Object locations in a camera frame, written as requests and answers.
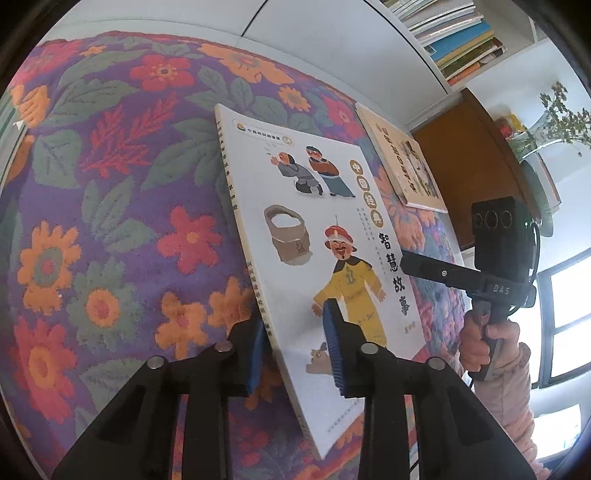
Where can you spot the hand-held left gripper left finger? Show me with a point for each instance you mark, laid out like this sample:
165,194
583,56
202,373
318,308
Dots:
256,355

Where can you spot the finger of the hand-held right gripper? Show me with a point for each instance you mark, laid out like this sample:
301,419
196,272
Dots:
438,272

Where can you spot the white bookshelf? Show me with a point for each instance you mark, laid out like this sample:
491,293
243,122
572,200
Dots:
323,27

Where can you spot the glass vase with green plant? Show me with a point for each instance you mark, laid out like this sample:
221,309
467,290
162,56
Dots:
558,120

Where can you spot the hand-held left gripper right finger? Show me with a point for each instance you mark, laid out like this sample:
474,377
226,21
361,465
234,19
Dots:
334,350

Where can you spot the purple floral mat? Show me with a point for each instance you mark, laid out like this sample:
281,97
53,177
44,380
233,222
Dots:
115,207

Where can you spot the person's right forearm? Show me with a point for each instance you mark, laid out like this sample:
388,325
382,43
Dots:
508,401

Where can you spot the beige book with tree scene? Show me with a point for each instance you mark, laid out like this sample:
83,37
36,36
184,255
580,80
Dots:
406,161

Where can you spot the person's right hand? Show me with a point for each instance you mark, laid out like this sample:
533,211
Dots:
508,334

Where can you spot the dark round tray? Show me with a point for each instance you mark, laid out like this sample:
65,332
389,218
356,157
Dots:
542,194

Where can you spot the white book with yellow-robed figure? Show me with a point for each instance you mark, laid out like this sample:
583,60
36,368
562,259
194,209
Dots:
286,277

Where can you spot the brown wooden cabinet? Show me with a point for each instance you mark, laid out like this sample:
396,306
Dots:
480,157

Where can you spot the yellow red container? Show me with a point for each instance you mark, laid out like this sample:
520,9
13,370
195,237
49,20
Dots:
508,125

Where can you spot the row of thin white blue books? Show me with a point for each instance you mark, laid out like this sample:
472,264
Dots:
452,37

